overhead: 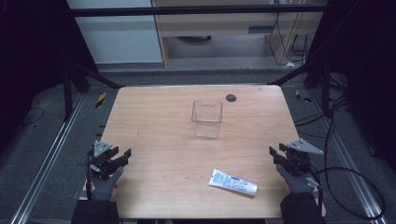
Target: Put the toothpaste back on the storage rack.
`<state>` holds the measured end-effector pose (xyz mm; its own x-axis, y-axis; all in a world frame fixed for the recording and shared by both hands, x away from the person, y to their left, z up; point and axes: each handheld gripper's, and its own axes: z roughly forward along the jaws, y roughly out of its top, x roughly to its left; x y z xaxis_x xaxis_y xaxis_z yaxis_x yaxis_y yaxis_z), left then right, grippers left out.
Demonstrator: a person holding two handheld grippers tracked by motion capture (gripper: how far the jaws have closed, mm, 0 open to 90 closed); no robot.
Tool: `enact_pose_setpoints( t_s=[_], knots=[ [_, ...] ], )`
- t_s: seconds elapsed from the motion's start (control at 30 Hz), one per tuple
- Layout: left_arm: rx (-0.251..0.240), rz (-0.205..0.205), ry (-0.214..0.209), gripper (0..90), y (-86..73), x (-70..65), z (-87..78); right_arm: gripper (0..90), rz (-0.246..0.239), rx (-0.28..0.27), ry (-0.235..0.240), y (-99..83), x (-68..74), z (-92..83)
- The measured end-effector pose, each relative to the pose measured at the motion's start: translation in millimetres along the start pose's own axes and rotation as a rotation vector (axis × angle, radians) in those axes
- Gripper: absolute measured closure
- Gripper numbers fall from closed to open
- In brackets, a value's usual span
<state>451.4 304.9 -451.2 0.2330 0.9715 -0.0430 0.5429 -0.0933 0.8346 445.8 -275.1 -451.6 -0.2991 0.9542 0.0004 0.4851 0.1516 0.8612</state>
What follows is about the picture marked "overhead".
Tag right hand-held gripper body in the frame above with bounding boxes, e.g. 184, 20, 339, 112
278, 138, 325, 175

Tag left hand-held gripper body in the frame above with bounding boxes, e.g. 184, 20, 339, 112
86, 140, 121, 180

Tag person's right hand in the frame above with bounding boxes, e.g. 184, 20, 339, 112
275, 163, 320, 196

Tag person's left hand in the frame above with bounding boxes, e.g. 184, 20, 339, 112
88, 165, 125, 203

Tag yellow black striped tape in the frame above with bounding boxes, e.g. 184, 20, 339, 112
94, 91, 107, 109
294, 89, 313, 104

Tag white tube with blue print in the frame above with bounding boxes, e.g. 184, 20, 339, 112
207, 168, 259, 198

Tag clear plastic box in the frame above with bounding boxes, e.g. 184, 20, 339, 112
191, 100, 224, 139

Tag white cabinet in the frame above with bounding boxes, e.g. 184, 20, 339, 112
65, 0, 164, 65

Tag light wooden desk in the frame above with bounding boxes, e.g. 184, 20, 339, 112
150, 0, 329, 69

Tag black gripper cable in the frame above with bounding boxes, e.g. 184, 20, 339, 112
85, 148, 95, 201

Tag aluminium floor rail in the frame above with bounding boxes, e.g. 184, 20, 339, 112
8, 92, 88, 224
306, 89, 390, 224

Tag black frame strut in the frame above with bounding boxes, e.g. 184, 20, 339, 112
63, 62, 126, 123
266, 59, 332, 118

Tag thin black floor cable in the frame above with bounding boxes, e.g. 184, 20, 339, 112
18, 106, 46, 128

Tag thick black looped cable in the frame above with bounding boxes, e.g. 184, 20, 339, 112
293, 92, 388, 220

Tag black hanging desk cables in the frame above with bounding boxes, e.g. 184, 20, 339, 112
268, 11, 314, 67

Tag black horizontal frame bar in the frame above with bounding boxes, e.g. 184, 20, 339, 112
68, 4, 327, 17

